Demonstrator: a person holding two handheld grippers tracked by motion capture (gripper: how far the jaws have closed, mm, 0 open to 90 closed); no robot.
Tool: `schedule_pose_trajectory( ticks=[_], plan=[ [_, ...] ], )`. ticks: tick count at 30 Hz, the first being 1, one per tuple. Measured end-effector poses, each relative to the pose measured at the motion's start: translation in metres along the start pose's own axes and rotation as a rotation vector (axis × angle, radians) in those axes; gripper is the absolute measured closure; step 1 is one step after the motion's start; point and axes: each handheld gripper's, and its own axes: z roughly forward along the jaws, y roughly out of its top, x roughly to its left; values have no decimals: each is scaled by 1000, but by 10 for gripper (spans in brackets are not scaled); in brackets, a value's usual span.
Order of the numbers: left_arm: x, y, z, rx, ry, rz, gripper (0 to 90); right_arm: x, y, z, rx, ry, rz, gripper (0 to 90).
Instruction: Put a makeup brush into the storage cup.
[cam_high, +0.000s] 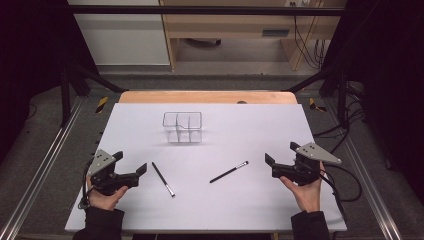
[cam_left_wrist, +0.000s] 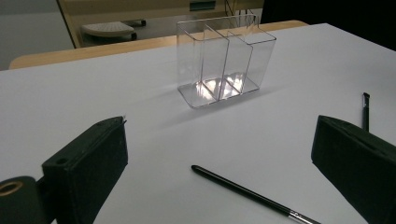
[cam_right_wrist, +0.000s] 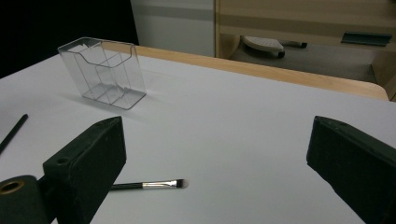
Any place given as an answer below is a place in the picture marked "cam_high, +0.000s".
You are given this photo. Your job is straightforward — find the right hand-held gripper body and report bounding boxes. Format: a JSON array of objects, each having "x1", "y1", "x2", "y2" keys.
[{"x1": 271, "y1": 142, "x2": 343, "y2": 187}]

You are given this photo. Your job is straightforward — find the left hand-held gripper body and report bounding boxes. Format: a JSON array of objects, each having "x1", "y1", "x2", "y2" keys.
[{"x1": 87, "y1": 149, "x2": 134, "y2": 197}]

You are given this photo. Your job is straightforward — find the clear plastic organizer box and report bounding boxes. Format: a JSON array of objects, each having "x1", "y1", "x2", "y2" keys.
[{"x1": 162, "y1": 111, "x2": 203, "y2": 144}]

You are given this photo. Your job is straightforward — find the person's left hand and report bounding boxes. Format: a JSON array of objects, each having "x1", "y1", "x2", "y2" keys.
[{"x1": 86, "y1": 176, "x2": 130, "y2": 212}]

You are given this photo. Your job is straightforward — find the person's right hand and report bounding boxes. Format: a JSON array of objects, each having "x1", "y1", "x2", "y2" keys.
[{"x1": 279, "y1": 161, "x2": 326, "y2": 214}]

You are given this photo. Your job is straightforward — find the yellow and black tape strip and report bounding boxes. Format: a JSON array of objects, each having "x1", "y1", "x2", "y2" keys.
[
  {"x1": 95, "y1": 96, "x2": 109, "y2": 114},
  {"x1": 308, "y1": 97, "x2": 328, "y2": 113}
]

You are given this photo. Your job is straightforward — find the black metal stand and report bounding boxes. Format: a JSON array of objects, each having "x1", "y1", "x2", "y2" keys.
[
  {"x1": 59, "y1": 63, "x2": 129, "y2": 128},
  {"x1": 286, "y1": 63, "x2": 349, "y2": 129}
]

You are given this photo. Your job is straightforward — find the white table mat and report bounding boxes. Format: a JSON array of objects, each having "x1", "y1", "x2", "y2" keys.
[{"x1": 64, "y1": 102, "x2": 348, "y2": 234}]

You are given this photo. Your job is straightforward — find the white cabinet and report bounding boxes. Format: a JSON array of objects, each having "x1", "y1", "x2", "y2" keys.
[{"x1": 67, "y1": 0, "x2": 171, "y2": 67}]

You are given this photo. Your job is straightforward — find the black curtain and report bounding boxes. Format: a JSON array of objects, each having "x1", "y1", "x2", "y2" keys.
[
  {"x1": 0, "y1": 0, "x2": 101, "y2": 164},
  {"x1": 321, "y1": 0, "x2": 424, "y2": 204}
]

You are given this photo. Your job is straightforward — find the wooden desk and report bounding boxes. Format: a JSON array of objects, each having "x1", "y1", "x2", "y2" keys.
[{"x1": 159, "y1": 0, "x2": 348, "y2": 72}]

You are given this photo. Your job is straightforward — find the white power strip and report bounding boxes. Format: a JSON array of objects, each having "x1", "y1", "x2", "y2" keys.
[{"x1": 286, "y1": 0, "x2": 323, "y2": 8}]

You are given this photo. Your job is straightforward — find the left hand-held gripper cable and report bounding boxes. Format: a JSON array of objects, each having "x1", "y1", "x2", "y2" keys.
[{"x1": 77, "y1": 158, "x2": 96, "y2": 211}]

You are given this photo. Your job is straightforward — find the hand-held gripper cable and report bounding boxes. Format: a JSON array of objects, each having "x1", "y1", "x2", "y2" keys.
[
  {"x1": 77, "y1": 158, "x2": 96, "y2": 211},
  {"x1": 318, "y1": 168, "x2": 348, "y2": 224}
]

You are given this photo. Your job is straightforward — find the right hand-held gripper cable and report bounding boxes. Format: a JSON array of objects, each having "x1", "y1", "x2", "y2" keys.
[{"x1": 318, "y1": 168, "x2": 348, "y2": 224}]

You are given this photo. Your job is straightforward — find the aluminium rail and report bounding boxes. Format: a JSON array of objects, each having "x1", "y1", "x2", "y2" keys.
[
  {"x1": 324, "y1": 99, "x2": 403, "y2": 240},
  {"x1": 0, "y1": 96, "x2": 86, "y2": 240}
]

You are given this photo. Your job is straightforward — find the looped black floor cable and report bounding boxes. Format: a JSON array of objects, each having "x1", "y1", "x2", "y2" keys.
[{"x1": 321, "y1": 128, "x2": 364, "y2": 203}]

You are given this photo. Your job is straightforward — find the bundle of black desk cables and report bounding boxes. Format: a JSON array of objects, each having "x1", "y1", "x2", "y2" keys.
[{"x1": 292, "y1": 1, "x2": 331, "y2": 70}]

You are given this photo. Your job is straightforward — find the black horizontal frame bar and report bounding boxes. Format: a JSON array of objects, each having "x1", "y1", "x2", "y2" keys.
[{"x1": 68, "y1": 4, "x2": 346, "y2": 17}]

